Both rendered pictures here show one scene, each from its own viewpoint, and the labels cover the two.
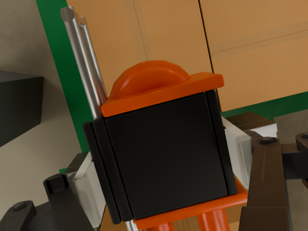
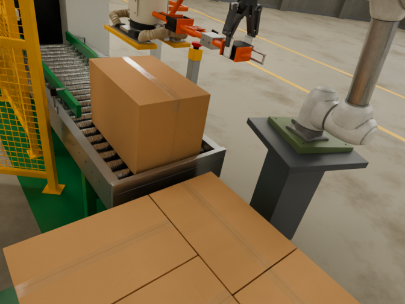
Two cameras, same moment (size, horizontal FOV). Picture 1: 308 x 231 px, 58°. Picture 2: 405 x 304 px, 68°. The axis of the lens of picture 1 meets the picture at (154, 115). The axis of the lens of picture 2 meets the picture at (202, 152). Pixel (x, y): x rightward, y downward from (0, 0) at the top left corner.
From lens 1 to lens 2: 1.06 m
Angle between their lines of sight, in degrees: 49
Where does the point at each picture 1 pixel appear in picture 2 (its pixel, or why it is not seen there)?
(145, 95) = (247, 47)
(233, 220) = (161, 103)
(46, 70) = not seen: hidden behind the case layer
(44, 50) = not seen: hidden behind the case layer
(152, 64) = (248, 53)
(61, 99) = not seen: hidden behind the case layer
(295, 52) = (104, 237)
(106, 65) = (231, 201)
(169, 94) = (244, 47)
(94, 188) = (248, 38)
